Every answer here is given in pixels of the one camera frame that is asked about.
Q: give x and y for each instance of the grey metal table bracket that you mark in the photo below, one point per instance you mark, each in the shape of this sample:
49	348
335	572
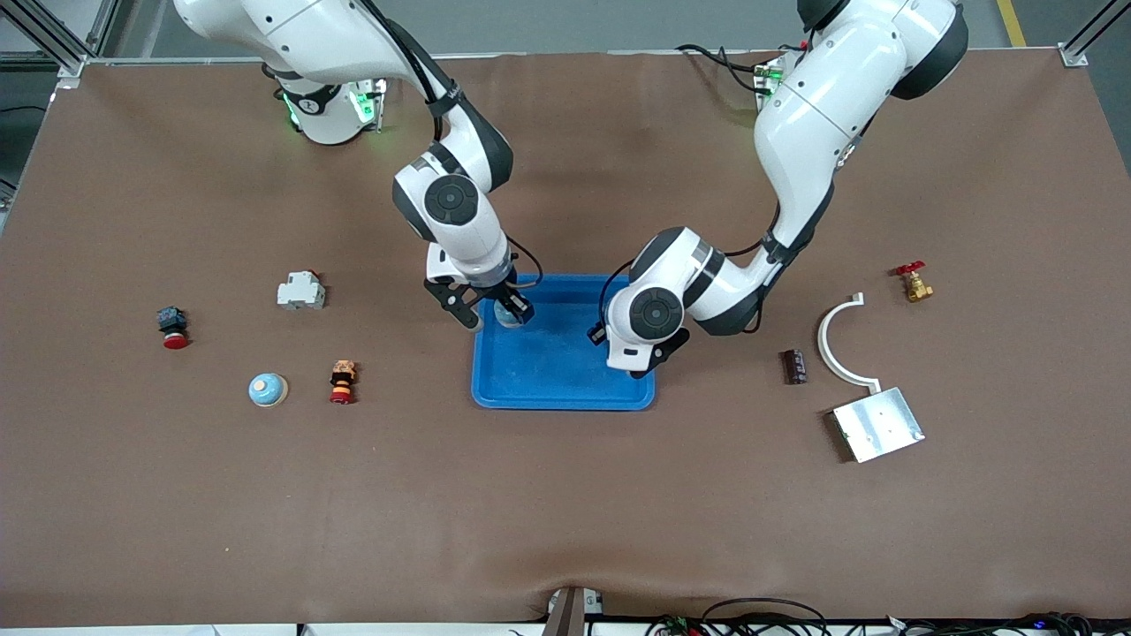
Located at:
565	618

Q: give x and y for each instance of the red orange stacked push button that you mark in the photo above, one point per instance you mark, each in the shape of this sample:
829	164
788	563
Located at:
343	380

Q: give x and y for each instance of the blue plastic tray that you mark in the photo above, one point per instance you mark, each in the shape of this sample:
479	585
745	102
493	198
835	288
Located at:
565	371

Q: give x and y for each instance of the dark brown electrolytic capacitor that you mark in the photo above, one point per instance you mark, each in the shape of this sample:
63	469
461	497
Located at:
796	367

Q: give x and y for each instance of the brown table cover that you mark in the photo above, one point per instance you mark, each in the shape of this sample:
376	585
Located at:
565	512

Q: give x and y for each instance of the white circuit breaker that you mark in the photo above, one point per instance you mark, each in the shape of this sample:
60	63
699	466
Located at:
300	291

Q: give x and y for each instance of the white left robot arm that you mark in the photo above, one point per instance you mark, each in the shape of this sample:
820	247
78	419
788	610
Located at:
822	97

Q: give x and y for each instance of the aluminium frame corner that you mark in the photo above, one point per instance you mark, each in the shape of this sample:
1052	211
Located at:
1074	57
71	66

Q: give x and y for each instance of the blue call bell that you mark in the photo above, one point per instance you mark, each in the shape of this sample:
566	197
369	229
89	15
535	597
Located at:
507	316
267	389

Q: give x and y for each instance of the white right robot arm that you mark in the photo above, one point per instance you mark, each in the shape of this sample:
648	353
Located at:
292	35

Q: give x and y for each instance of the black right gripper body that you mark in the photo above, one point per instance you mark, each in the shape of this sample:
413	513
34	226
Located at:
500	292

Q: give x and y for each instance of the red mushroom button black block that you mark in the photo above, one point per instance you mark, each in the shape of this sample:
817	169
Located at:
173	322

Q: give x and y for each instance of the white curved plastic clamp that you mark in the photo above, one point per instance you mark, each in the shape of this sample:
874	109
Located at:
822	344

